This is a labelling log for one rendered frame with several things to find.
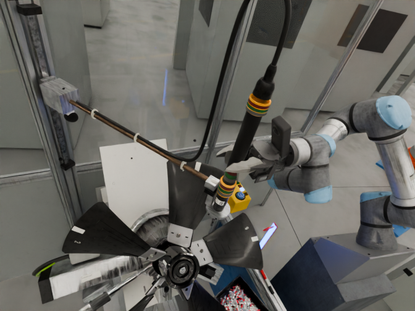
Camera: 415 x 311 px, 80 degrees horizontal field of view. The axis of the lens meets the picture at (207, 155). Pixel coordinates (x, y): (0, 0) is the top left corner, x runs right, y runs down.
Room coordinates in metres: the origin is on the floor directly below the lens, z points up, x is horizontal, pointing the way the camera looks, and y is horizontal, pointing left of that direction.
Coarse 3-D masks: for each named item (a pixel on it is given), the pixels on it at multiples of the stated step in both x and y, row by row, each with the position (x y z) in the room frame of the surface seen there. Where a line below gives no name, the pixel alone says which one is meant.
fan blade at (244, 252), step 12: (240, 216) 0.64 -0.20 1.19; (228, 228) 0.57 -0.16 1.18; (240, 228) 0.59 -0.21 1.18; (252, 228) 0.61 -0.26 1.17; (204, 240) 0.49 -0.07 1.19; (216, 240) 0.51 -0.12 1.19; (228, 240) 0.52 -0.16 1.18; (240, 240) 0.54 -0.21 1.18; (216, 252) 0.46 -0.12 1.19; (228, 252) 0.48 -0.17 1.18; (240, 252) 0.49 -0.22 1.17; (252, 252) 0.52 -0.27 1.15; (228, 264) 0.44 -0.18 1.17; (240, 264) 0.45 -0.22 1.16; (252, 264) 0.47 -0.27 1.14
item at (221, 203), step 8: (272, 72) 0.44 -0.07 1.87; (264, 80) 0.44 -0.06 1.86; (272, 80) 0.44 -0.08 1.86; (256, 88) 0.44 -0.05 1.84; (264, 88) 0.43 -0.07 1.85; (272, 88) 0.43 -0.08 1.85; (256, 96) 0.43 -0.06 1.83; (264, 96) 0.43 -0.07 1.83; (216, 200) 0.43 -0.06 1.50; (224, 200) 0.43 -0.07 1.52; (216, 208) 0.43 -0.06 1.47
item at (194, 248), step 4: (200, 240) 0.49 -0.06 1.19; (192, 244) 0.46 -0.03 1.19; (196, 244) 0.47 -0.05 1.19; (200, 244) 0.47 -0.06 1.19; (204, 244) 0.48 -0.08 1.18; (192, 248) 0.45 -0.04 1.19; (196, 248) 0.45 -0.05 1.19; (200, 248) 0.46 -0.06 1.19; (204, 248) 0.46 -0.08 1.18; (196, 252) 0.44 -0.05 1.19; (200, 252) 0.44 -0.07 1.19; (204, 252) 0.45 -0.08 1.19; (208, 252) 0.45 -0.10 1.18; (196, 256) 0.42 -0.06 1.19; (200, 256) 0.43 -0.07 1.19; (204, 256) 0.43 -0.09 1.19; (208, 256) 0.44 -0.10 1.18; (200, 260) 0.41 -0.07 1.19; (208, 260) 0.42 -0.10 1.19; (212, 260) 0.43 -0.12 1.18; (200, 264) 0.40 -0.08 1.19; (204, 264) 0.41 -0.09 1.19
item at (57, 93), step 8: (40, 80) 0.65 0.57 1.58; (48, 80) 0.67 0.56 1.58; (56, 80) 0.68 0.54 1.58; (40, 88) 0.64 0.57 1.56; (48, 88) 0.63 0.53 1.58; (56, 88) 0.64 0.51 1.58; (64, 88) 0.65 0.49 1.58; (72, 88) 0.66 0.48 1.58; (48, 96) 0.62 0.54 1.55; (56, 96) 0.61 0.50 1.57; (64, 96) 0.62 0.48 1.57; (72, 96) 0.65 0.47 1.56; (48, 104) 0.63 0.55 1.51; (56, 104) 0.61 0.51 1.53; (64, 104) 0.62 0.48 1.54; (64, 112) 0.61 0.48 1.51
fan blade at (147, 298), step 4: (148, 296) 0.27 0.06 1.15; (152, 296) 0.29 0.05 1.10; (140, 300) 0.25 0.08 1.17; (144, 300) 0.26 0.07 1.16; (148, 300) 0.28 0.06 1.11; (136, 304) 0.24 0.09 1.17; (140, 304) 0.25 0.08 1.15; (144, 304) 0.26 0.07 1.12; (132, 308) 0.23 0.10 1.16; (136, 308) 0.24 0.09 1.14; (140, 308) 0.25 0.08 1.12; (144, 308) 0.26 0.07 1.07
